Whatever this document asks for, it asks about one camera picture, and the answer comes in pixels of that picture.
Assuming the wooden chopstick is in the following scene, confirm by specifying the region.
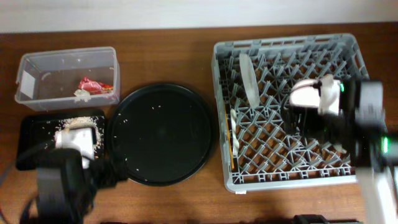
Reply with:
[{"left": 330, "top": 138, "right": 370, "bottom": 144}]
[{"left": 224, "top": 105, "right": 234, "bottom": 170}]

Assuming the white plastic fork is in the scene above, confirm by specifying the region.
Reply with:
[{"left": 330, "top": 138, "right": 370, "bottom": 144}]
[{"left": 230, "top": 109, "right": 239, "bottom": 157}]

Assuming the grey dishwasher rack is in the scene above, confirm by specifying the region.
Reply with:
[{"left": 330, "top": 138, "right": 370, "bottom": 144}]
[{"left": 212, "top": 34, "right": 371, "bottom": 193}]

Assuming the grey plate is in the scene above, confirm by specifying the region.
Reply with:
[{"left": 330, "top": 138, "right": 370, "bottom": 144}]
[{"left": 239, "top": 54, "right": 260, "bottom": 108}]

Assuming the peanut shells and rice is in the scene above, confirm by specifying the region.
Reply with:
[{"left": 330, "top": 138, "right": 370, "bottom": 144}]
[{"left": 55, "top": 116, "right": 104, "bottom": 150}]

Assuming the red snack wrapper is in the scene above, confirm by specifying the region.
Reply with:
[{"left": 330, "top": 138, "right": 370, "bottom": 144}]
[{"left": 78, "top": 77, "right": 113, "bottom": 95}]

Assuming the pink bowl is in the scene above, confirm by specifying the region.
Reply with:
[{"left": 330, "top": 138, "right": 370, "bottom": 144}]
[{"left": 289, "top": 79, "right": 322, "bottom": 109}]

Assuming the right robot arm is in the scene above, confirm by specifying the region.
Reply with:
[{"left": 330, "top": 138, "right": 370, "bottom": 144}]
[{"left": 280, "top": 74, "right": 397, "bottom": 223}]

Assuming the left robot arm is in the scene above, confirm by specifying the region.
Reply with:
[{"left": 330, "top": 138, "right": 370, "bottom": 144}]
[{"left": 16, "top": 127, "right": 127, "bottom": 223}]

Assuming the round black tray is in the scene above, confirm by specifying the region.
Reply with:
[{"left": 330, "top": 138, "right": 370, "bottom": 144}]
[{"left": 105, "top": 83, "right": 217, "bottom": 187}]

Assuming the black rectangular bin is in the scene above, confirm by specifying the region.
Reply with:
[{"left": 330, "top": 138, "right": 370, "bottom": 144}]
[{"left": 17, "top": 109, "right": 106, "bottom": 159}]

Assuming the white tissue scrap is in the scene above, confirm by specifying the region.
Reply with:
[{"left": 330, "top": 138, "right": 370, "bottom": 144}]
[{"left": 74, "top": 89, "right": 91, "bottom": 103}]

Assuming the clear plastic bin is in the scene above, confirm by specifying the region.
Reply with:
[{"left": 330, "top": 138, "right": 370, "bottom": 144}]
[{"left": 14, "top": 47, "right": 121, "bottom": 111}]

